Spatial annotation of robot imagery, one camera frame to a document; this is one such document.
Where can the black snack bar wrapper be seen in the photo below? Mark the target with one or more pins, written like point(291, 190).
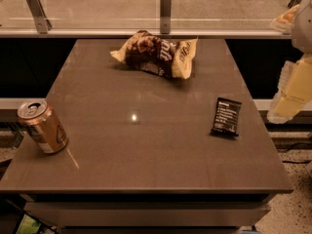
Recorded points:
point(226, 117)

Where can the left metal railing bracket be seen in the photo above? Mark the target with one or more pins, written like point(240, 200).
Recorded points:
point(42, 23)

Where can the green object under table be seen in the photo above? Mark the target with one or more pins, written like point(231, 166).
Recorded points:
point(28, 225)

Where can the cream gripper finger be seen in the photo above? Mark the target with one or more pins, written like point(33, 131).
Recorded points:
point(294, 90)

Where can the middle metal railing bracket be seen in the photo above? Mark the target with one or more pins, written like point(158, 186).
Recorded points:
point(165, 16)

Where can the yellow chip bag background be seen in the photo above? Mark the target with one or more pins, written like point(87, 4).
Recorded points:
point(284, 22)

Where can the orange soda can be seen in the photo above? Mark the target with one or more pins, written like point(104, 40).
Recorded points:
point(43, 125)

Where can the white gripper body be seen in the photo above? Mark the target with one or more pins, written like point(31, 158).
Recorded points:
point(303, 29)

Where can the brown chip bag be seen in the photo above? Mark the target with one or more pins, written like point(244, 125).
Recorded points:
point(149, 53)

